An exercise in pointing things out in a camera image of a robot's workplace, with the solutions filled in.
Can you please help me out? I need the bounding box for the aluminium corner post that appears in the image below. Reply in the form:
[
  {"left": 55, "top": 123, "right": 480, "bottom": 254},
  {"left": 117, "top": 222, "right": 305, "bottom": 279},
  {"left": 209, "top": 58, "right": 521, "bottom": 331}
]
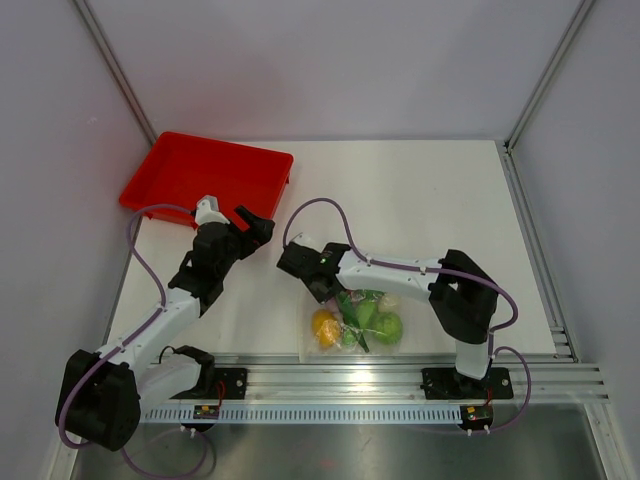
[
  {"left": 504, "top": 0, "right": 597, "bottom": 155},
  {"left": 71, "top": 0, "right": 158, "bottom": 146}
]

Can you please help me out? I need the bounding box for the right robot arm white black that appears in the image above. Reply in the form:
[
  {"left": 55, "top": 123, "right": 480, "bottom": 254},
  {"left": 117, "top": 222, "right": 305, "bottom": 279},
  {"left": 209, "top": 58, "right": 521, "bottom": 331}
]
[{"left": 277, "top": 241, "right": 498, "bottom": 400}]

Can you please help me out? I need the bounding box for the red plastic tray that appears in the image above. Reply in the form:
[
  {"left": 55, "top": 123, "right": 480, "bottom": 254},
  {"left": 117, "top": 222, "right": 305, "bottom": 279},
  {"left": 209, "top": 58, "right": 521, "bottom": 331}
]
[{"left": 119, "top": 132, "right": 294, "bottom": 229}]

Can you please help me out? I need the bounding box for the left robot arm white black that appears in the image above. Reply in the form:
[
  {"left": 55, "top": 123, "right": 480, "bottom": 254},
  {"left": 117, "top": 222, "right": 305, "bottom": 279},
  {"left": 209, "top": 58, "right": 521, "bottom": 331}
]
[{"left": 55, "top": 196, "right": 275, "bottom": 451}]

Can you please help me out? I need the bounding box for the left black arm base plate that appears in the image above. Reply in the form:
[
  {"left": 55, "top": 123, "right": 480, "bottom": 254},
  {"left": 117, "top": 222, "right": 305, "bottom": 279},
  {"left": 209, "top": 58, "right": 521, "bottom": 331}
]
[{"left": 171, "top": 367, "right": 248, "bottom": 401}]

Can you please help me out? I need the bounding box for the yellow fake lemon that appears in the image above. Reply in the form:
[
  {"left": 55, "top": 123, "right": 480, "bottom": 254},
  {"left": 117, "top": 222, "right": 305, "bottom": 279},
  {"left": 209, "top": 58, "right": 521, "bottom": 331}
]
[{"left": 311, "top": 309, "right": 341, "bottom": 349}]

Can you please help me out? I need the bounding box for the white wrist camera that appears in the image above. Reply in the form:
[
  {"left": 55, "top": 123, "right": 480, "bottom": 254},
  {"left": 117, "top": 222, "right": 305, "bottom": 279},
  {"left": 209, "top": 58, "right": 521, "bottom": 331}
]
[
  {"left": 193, "top": 195, "right": 230, "bottom": 227},
  {"left": 290, "top": 232, "right": 320, "bottom": 251}
]

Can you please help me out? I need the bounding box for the white slotted cable duct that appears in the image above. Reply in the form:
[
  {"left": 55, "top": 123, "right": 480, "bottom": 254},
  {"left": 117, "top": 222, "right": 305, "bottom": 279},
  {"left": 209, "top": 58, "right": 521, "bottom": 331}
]
[{"left": 141, "top": 403, "right": 462, "bottom": 425}]

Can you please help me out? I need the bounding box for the left aluminium corner post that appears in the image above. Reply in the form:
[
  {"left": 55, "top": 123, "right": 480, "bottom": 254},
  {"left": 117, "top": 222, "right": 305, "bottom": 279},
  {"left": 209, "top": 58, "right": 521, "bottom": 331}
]
[{"left": 71, "top": 0, "right": 158, "bottom": 146}]

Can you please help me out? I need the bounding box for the dark green fake cucumber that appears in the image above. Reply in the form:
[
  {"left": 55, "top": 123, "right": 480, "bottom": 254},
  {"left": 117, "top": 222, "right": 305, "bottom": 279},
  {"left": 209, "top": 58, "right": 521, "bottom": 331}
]
[{"left": 335, "top": 292, "right": 370, "bottom": 353}]

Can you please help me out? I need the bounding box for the clear zip top bag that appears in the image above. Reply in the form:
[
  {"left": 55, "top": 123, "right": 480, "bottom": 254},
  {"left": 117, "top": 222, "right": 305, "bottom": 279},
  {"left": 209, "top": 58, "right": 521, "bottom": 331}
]
[{"left": 297, "top": 289, "right": 407, "bottom": 363}]

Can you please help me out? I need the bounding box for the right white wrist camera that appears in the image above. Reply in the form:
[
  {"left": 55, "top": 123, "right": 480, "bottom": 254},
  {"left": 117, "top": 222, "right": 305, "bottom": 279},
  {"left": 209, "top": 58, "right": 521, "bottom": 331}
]
[{"left": 290, "top": 232, "right": 320, "bottom": 251}]

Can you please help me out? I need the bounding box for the right aluminium corner post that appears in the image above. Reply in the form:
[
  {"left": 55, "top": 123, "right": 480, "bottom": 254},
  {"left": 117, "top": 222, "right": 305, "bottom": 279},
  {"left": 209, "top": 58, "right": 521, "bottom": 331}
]
[{"left": 504, "top": 0, "right": 597, "bottom": 155}]

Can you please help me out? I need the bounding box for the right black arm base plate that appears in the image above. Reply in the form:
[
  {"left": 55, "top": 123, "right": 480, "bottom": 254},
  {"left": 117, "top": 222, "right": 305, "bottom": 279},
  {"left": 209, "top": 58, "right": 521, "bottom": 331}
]
[{"left": 421, "top": 367, "right": 514, "bottom": 400}]

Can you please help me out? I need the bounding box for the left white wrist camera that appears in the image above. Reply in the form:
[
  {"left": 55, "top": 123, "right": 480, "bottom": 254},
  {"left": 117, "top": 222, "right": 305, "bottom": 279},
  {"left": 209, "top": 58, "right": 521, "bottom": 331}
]
[{"left": 193, "top": 195, "right": 230, "bottom": 227}]

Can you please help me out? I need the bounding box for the aluminium mounting rail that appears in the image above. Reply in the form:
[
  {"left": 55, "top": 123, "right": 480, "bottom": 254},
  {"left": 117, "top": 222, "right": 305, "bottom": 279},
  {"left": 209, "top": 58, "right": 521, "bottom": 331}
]
[{"left": 139, "top": 352, "right": 611, "bottom": 404}]

